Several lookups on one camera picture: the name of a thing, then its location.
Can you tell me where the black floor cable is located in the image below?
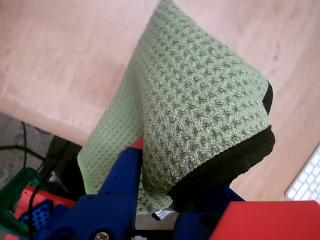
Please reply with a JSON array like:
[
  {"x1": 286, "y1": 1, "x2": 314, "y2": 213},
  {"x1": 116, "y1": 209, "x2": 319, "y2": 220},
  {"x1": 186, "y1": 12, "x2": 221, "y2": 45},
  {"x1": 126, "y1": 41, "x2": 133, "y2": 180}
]
[{"x1": 0, "y1": 121, "x2": 47, "y2": 168}]

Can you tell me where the black fabric strap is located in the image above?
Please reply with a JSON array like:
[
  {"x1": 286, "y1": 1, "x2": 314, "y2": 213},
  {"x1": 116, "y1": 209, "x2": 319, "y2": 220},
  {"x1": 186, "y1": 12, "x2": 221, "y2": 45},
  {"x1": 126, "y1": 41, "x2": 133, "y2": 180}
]
[{"x1": 168, "y1": 79, "x2": 276, "y2": 213}]

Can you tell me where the red camera mount bracket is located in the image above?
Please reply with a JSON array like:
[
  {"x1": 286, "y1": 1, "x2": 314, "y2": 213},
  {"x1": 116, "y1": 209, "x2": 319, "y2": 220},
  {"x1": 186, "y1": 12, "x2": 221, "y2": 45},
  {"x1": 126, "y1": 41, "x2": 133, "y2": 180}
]
[{"x1": 209, "y1": 199, "x2": 320, "y2": 240}]

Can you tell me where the green table clamp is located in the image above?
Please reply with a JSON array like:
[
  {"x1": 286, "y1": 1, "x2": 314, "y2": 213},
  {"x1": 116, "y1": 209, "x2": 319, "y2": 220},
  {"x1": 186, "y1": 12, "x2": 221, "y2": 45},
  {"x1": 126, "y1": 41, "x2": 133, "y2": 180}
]
[{"x1": 0, "y1": 166, "x2": 45, "y2": 233}]

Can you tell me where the white keyboard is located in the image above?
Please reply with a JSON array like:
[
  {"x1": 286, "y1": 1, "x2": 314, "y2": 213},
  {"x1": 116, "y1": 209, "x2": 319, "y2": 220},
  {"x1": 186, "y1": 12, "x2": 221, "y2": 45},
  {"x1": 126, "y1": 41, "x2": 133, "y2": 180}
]
[{"x1": 284, "y1": 143, "x2": 320, "y2": 202}]

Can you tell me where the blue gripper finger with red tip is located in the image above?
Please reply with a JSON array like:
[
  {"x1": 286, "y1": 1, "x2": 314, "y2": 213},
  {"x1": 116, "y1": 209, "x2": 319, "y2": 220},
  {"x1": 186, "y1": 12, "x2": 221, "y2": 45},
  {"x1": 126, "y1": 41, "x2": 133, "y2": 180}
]
[
  {"x1": 172, "y1": 184, "x2": 245, "y2": 240},
  {"x1": 43, "y1": 138, "x2": 145, "y2": 240}
]

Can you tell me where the green waffle cloth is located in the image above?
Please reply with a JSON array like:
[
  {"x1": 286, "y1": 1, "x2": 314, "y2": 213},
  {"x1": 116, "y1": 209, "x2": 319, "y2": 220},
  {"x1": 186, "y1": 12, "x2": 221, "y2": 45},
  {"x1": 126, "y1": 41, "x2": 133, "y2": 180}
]
[{"x1": 76, "y1": 0, "x2": 273, "y2": 216}]

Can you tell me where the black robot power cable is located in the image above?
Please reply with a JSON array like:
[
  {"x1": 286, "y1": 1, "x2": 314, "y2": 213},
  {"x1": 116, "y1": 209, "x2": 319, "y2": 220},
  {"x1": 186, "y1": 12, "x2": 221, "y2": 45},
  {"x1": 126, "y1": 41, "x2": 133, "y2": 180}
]
[{"x1": 27, "y1": 174, "x2": 51, "y2": 240}]

